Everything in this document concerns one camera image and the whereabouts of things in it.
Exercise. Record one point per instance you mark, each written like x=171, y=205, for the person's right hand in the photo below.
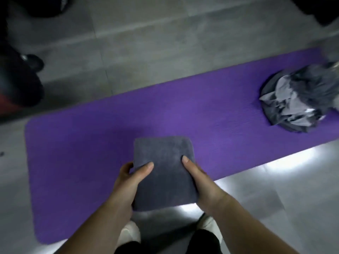
x=206, y=190

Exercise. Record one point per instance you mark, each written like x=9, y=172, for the person's left hand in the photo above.
x=124, y=190

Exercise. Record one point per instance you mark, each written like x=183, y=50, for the person's right forearm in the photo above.
x=249, y=230

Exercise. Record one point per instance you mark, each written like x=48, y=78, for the person's left forearm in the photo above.
x=98, y=230

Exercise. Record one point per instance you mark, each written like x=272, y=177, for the person's dark trouser leg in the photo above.
x=204, y=243

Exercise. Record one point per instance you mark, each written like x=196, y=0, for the purple yoga mat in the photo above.
x=106, y=129

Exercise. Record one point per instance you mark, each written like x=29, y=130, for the red padded gym roller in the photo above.
x=21, y=84

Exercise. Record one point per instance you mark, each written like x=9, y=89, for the black equipment foot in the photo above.
x=33, y=62

